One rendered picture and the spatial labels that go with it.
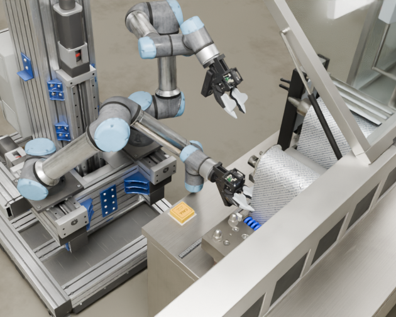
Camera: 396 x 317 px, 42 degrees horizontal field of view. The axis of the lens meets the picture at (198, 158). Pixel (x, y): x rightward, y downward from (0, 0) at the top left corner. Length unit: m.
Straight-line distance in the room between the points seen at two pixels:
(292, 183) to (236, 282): 0.75
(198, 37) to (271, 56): 2.97
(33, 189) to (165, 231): 0.52
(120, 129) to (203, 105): 2.27
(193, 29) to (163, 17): 0.45
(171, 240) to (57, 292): 0.88
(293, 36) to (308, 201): 0.37
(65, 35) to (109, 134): 0.45
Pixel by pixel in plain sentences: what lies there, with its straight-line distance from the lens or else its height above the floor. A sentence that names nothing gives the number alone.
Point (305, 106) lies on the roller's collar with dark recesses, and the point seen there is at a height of 1.36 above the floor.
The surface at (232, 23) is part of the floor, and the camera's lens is 5.11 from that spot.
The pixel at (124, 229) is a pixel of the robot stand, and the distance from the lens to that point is 2.88.
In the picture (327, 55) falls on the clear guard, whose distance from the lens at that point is 1.28.
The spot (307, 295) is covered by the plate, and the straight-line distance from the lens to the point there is 1.24.
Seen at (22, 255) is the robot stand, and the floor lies 0.23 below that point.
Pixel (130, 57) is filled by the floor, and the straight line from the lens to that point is 4.54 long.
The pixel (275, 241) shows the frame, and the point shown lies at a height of 1.65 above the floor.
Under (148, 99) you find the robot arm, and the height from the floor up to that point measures 1.05.
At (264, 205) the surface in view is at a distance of 1.80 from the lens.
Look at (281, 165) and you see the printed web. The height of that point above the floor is 1.31.
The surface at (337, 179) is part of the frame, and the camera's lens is 1.19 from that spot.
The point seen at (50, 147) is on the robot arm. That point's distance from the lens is 2.13.
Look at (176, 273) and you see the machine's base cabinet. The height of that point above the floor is 0.81.
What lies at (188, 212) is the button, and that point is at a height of 0.92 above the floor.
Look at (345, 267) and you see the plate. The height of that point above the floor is 1.44.
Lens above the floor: 2.46
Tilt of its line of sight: 44 degrees down
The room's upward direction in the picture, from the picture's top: 4 degrees clockwise
